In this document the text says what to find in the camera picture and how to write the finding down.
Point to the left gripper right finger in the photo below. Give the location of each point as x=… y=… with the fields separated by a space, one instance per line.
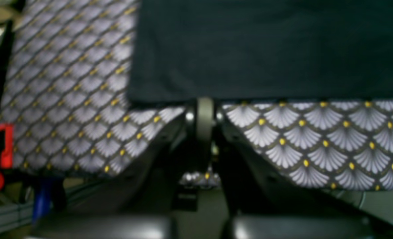
x=263 y=204

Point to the dark grey T-shirt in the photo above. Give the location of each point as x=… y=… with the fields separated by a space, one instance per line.
x=262 y=49

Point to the fan-patterned table cloth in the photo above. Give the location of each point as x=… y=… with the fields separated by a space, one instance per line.
x=65 y=95

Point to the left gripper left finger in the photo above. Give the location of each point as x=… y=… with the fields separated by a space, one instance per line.
x=137 y=203

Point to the red clamp on table edge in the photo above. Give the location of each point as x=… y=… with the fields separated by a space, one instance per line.
x=6 y=150

